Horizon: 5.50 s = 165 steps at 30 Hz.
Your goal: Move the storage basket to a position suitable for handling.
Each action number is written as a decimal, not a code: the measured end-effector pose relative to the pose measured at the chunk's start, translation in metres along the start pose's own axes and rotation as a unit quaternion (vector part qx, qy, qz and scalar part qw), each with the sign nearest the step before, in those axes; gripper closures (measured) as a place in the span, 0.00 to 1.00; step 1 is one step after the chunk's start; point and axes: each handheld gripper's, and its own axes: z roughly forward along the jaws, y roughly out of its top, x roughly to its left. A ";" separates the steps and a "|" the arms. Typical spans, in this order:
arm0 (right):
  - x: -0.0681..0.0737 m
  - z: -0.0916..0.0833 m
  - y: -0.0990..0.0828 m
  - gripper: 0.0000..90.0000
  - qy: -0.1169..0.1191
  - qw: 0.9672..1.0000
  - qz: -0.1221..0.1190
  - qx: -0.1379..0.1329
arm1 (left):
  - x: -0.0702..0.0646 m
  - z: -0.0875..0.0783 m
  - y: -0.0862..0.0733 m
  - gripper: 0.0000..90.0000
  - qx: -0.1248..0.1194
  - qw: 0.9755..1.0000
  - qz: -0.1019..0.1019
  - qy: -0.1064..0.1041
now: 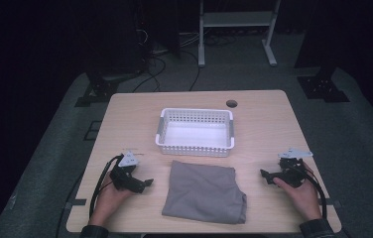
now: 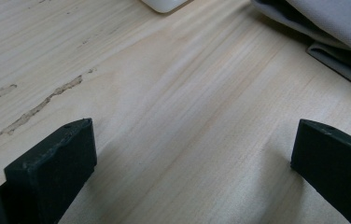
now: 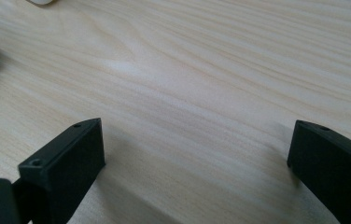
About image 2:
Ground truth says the grey cloth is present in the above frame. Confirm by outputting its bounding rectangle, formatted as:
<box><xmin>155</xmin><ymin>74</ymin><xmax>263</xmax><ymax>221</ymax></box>
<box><xmin>250</xmin><ymin>0</ymin><xmax>351</xmax><ymax>96</ymax></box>

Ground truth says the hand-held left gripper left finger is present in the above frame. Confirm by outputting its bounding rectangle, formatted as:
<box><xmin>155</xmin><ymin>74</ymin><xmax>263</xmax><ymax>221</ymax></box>
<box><xmin>0</xmin><ymin>118</ymin><xmax>98</xmax><ymax>224</ymax></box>

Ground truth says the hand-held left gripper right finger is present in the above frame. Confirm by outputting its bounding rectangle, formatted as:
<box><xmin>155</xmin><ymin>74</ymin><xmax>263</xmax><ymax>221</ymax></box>
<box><xmin>290</xmin><ymin>119</ymin><xmax>351</xmax><ymax>224</ymax></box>

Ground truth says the white plastic basket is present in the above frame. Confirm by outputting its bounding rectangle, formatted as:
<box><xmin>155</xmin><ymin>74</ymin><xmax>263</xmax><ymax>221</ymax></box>
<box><xmin>139</xmin><ymin>0</ymin><xmax>193</xmax><ymax>14</ymax></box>

